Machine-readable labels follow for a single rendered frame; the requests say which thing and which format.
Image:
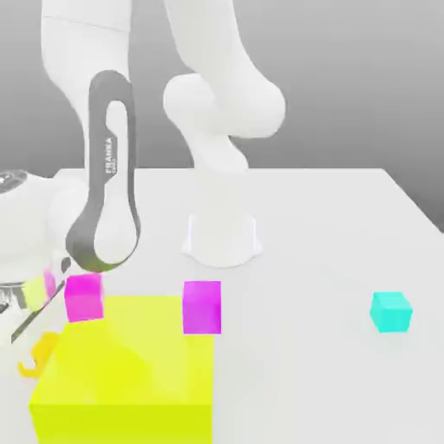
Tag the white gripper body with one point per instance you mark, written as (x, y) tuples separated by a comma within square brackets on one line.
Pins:
[(41, 322)]

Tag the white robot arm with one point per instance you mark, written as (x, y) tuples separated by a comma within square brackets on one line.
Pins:
[(111, 86)]

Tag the small magenta cube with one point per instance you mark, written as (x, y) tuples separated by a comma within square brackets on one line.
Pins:
[(202, 308), (84, 298)]

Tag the small cyan cube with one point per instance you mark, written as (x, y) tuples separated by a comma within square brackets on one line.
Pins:
[(391, 312)]

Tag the large yellow box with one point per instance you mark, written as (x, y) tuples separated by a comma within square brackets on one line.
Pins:
[(131, 381)]

